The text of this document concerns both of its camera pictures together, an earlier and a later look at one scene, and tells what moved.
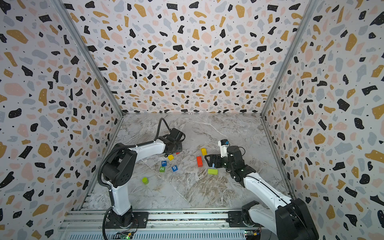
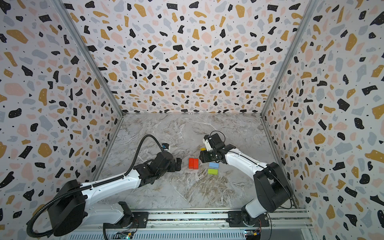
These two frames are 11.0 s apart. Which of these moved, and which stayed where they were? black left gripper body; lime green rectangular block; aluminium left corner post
Moved: black left gripper body
Stayed: lime green rectangular block; aluminium left corner post
